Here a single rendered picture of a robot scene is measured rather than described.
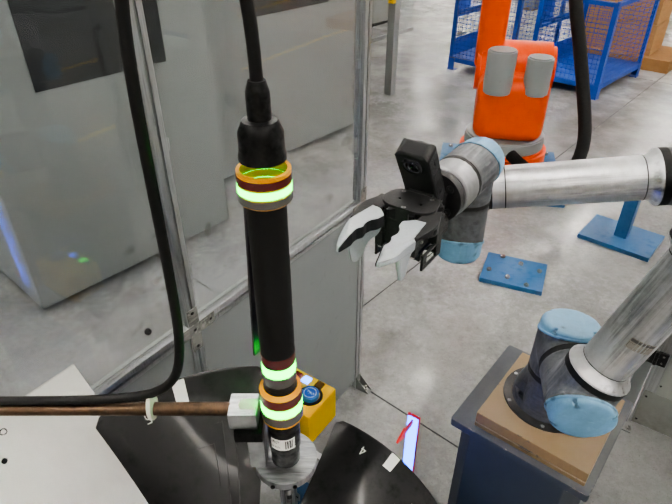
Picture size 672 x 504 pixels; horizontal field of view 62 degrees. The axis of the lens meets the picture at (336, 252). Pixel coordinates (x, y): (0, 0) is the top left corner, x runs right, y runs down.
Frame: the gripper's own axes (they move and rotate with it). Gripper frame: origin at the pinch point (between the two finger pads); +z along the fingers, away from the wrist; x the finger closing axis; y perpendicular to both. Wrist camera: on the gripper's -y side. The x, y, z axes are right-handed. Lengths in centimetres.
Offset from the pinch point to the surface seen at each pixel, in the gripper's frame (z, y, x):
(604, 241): -307, 163, 3
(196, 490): 19.5, 32.3, 12.2
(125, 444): 22.1, 27.5, 21.8
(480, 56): -364, 76, 127
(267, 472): 18.3, 19.7, 0.0
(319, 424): -19, 65, 21
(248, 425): 18.7, 12.6, 1.6
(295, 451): 15.7, 17.5, -1.9
